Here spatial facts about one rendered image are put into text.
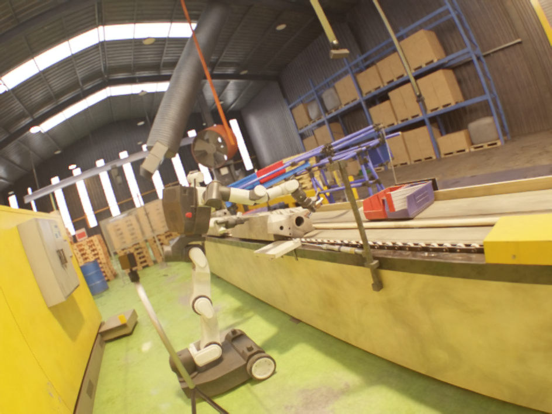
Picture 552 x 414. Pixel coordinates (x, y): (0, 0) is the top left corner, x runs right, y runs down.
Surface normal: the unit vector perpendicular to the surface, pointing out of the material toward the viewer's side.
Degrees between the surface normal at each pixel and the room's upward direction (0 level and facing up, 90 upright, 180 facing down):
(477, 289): 90
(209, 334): 90
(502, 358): 90
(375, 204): 88
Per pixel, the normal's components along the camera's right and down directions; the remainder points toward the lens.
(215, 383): 0.29, 0.00
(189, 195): 0.83, -0.05
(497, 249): -0.83, 0.34
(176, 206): -0.54, 0.22
